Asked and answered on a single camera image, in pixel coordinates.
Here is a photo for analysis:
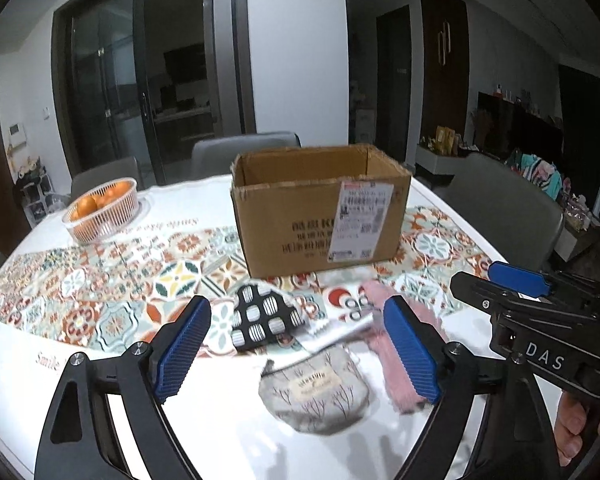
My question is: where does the brown cardboard box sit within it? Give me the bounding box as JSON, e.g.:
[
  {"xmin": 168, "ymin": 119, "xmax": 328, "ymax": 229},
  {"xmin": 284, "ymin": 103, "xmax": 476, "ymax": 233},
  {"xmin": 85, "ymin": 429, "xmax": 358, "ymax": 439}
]
[{"xmin": 230, "ymin": 144, "xmax": 413, "ymax": 278}]

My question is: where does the tile pattern tablecloth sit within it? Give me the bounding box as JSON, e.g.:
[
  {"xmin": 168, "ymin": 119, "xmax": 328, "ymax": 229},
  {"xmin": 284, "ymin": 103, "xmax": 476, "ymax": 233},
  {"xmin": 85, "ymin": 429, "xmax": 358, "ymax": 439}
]
[{"xmin": 0, "ymin": 172, "xmax": 581, "ymax": 480}]

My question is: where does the colourful clothes pile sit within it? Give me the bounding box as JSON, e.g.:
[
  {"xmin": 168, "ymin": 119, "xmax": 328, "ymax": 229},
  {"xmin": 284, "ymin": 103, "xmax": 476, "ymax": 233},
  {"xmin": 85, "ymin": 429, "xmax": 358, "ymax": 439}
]
[{"xmin": 505, "ymin": 150, "xmax": 563, "ymax": 202}]

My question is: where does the black white patterned pouch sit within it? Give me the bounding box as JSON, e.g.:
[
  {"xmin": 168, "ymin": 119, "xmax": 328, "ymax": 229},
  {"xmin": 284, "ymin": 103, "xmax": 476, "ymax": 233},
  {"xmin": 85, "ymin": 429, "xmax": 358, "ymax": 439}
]
[{"xmin": 230, "ymin": 282, "xmax": 303, "ymax": 348}]

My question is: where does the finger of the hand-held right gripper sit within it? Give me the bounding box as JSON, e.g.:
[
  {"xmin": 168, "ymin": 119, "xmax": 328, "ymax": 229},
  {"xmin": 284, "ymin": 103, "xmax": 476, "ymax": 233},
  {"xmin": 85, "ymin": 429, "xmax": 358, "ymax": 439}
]
[
  {"xmin": 487, "ymin": 261, "xmax": 557, "ymax": 299},
  {"xmin": 450, "ymin": 271, "xmax": 533, "ymax": 317}
]

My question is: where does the pile of snack bags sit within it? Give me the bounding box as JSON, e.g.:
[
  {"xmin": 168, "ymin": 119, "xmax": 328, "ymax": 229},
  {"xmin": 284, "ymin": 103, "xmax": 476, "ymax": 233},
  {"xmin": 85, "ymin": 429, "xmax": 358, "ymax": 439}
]
[{"xmin": 565, "ymin": 192, "xmax": 600, "ymax": 232}]

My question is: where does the pink fluffy towel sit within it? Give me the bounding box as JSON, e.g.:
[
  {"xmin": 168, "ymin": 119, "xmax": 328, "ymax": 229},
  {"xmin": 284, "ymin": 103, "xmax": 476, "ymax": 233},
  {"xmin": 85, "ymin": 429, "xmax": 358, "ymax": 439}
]
[{"xmin": 361, "ymin": 280, "xmax": 448, "ymax": 415}]

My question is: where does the person's right hand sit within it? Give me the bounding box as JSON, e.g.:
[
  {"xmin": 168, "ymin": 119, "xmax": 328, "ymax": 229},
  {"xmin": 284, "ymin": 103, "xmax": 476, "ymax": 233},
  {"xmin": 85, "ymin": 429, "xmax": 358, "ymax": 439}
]
[{"xmin": 552, "ymin": 392, "xmax": 600, "ymax": 467}]

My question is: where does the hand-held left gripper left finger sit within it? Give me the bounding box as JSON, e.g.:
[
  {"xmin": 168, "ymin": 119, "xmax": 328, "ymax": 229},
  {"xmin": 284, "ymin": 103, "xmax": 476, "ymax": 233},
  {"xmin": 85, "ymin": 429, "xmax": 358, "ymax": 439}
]
[{"xmin": 34, "ymin": 296, "xmax": 213, "ymax": 480}]

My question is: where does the white shoe rack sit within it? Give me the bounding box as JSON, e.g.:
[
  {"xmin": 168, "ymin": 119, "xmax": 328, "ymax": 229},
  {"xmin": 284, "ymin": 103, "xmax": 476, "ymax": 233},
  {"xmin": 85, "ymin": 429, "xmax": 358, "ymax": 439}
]
[{"xmin": 15, "ymin": 157, "xmax": 56, "ymax": 226}]

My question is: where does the white circle print cloth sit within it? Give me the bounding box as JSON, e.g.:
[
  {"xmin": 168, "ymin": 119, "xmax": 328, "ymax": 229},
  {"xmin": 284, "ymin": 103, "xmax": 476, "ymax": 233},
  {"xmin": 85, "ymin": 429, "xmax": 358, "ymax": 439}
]
[{"xmin": 300, "ymin": 285, "xmax": 381, "ymax": 353}]

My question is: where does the grey tree print pouch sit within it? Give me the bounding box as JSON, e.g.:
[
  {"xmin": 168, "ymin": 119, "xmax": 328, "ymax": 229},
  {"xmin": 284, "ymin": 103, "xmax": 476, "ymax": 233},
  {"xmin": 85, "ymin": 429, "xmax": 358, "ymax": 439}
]
[{"xmin": 258, "ymin": 346, "xmax": 368, "ymax": 433}]

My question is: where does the white low cabinet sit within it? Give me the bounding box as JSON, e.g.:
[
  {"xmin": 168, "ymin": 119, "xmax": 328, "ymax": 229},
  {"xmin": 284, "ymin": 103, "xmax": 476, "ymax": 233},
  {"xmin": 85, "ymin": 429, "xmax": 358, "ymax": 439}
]
[{"xmin": 415, "ymin": 142, "xmax": 476, "ymax": 177}]

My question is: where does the dark interior door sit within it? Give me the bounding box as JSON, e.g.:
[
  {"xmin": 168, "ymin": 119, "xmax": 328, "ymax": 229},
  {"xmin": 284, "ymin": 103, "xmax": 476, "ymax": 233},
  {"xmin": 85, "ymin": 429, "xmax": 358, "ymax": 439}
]
[{"xmin": 376, "ymin": 5, "xmax": 412, "ymax": 166}]

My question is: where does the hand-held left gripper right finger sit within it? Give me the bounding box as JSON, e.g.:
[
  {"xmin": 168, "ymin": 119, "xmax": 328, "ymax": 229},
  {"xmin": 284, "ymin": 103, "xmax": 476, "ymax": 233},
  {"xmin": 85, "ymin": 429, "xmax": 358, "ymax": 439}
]
[{"xmin": 382, "ymin": 295, "xmax": 563, "ymax": 480}]

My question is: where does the dark framed sliding glass door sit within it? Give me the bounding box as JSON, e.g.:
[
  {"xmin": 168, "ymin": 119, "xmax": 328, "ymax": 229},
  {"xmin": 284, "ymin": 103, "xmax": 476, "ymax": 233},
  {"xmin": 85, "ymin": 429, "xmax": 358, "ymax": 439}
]
[{"xmin": 52, "ymin": 0, "xmax": 256, "ymax": 186}]

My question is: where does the white slatted fruit basket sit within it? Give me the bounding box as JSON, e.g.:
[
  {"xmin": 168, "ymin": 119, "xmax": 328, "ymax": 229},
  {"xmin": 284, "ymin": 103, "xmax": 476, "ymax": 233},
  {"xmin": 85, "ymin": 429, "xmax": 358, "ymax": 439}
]
[{"xmin": 61, "ymin": 177, "xmax": 140, "ymax": 245}]

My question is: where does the silver refrigerator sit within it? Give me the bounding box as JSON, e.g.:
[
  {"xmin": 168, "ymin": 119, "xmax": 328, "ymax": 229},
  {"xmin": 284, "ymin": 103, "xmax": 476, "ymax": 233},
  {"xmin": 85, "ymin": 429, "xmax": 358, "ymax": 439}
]
[{"xmin": 202, "ymin": 0, "xmax": 236, "ymax": 137}]

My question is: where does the dark wooden wardrobe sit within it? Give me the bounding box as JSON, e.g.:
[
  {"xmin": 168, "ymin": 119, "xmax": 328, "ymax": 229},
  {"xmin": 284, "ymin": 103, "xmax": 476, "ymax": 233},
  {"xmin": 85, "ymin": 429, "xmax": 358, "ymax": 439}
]
[{"xmin": 420, "ymin": 0, "xmax": 470, "ymax": 146}]

